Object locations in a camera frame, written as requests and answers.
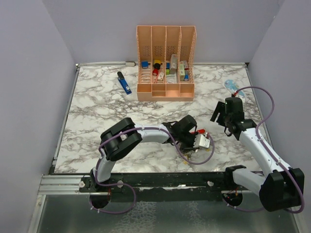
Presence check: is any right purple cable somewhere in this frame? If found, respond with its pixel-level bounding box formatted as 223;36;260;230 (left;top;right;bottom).
225;86;306;214

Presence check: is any red handled key organizer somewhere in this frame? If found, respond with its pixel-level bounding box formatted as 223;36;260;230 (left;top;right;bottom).
181;130;211;165

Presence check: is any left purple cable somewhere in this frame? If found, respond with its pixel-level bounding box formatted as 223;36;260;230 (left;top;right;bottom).
88;126;216;215

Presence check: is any blue stamp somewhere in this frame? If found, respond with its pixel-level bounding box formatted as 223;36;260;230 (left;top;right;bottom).
141;61;150;69

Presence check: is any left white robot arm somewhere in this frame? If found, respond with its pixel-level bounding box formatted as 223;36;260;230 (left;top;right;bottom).
90;115;198;192

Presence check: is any blue white blister pack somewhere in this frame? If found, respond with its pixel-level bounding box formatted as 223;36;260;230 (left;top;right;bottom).
224;79;245;103

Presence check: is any peach plastic desk organizer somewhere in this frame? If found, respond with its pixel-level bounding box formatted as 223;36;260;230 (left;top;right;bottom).
136;26;196;101

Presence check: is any green white box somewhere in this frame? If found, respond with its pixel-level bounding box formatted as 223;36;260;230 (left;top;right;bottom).
169;54;177;74

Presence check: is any white red box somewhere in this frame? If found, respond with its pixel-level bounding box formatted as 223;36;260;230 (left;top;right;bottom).
179;60;189;81

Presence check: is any purple cable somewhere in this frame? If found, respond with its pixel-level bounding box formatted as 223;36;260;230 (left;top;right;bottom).
225;86;306;214
88;126;216;215

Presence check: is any white wall plug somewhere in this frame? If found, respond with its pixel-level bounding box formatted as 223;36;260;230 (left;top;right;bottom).
125;62;136;67

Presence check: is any red black stamp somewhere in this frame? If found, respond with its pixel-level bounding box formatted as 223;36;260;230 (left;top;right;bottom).
153;63;161;76

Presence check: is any blue stapler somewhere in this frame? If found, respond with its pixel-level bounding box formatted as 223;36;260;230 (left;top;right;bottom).
117;71;132;95

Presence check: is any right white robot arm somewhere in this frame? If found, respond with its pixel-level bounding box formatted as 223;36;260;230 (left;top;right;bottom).
210;97;305;212

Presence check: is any pink pencil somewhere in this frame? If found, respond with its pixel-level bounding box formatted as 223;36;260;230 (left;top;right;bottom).
154;70;164;83

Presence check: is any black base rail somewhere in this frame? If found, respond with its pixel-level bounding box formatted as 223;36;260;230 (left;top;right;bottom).
79;172;245;202

